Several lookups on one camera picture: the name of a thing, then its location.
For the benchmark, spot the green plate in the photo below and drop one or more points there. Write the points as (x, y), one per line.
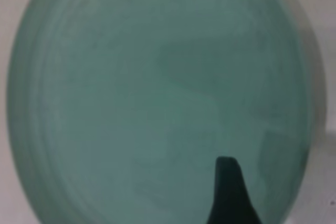
(131, 90)

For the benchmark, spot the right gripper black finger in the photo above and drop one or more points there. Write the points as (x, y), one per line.
(229, 195)

